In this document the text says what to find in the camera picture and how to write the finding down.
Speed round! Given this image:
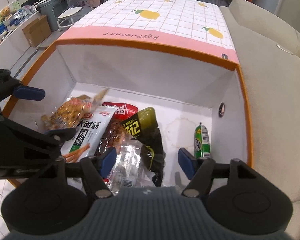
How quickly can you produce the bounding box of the teddy bear toy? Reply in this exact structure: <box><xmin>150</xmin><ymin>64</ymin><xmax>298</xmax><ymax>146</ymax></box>
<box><xmin>0</xmin><ymin>7</ymin><xmax>11</xmax><ymax>22</ymax></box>

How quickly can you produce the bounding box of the clear yellow snack packet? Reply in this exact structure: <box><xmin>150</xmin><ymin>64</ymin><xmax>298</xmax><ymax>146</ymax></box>
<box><xmin>106</xmin><ymin>141</ymin><xmax>144</xmax><ymax>195</ymax></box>

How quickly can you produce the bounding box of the white tv console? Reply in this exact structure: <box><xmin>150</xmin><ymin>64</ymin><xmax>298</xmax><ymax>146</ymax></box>
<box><xmin>0</xmin><ymin>11</ymin><xmax>41</xmax><ymax>81</ymax></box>

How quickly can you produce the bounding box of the golden peanut snack bag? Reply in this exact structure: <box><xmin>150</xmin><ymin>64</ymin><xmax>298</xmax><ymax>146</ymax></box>
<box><xmin>41</xmin><ymin>88</ymin><xmax>109</xmax><ymax>131</ymax></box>

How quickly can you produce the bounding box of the beige sofa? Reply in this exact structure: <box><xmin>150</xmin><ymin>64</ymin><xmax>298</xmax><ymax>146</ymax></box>
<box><xmin>221</xmin><ymin>0</ymin><xmax>300</xmax><ymax>239</ymax></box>

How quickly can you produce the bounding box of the orange cardboard box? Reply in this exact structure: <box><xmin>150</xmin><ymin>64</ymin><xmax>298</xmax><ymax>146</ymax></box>
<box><xmin>3</xmin><ymin>38</ymin><xmax>253</xmax><ymax>184</ymax></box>

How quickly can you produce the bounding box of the green sausage stick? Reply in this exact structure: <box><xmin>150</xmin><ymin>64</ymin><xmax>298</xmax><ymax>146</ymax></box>
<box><xmin>194</xmin><ymin>122</ymin><xmax>211</xmax><ymax>158</ymax></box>

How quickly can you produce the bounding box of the red dried meat snack bag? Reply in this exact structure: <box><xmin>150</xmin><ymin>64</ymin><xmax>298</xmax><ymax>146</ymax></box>
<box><xmin>95</xmin><ymin>101</ymin><xmax>138</xmax><ymax>157</ymax></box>

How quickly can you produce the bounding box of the brown cardboard box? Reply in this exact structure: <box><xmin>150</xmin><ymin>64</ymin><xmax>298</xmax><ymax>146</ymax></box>
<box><xmin>23</xmin><ymin>15</ymin><xmax>52</xmax><ymax>47</ymax></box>

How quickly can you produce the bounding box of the white round stool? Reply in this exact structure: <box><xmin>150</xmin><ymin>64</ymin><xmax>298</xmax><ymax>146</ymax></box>
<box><xmin>57</xmin><ymin>7</ymin><xmax>83</xmax><ymax>31</ymax></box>

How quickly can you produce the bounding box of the lemon checkered tablecloth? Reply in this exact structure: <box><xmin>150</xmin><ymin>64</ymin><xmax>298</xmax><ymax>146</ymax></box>
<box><xmin>0</xmin><ymin>0</ymin><xmax>240</xmax><ymax>236</ymax></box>

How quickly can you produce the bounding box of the black green snack pouch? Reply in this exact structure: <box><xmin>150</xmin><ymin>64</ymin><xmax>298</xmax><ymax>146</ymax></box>
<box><xmin>121</xmin><ymin>107</ymin><xmax>166</xmax><ymax>187</ymax></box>

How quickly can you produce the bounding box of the grey trash bin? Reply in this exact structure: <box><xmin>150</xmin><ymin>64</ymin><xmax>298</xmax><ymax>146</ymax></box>
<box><xmin>37</xmin><ymin>0</ymin><xmax>61</xmax><ymax>31</ymax></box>

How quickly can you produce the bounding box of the white spicy strips packet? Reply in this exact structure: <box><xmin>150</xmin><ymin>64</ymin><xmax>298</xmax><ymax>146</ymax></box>
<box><xmin>61</xmin><ymin>106</ymin><xmax>116</xmax><ymax>163</ymax></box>

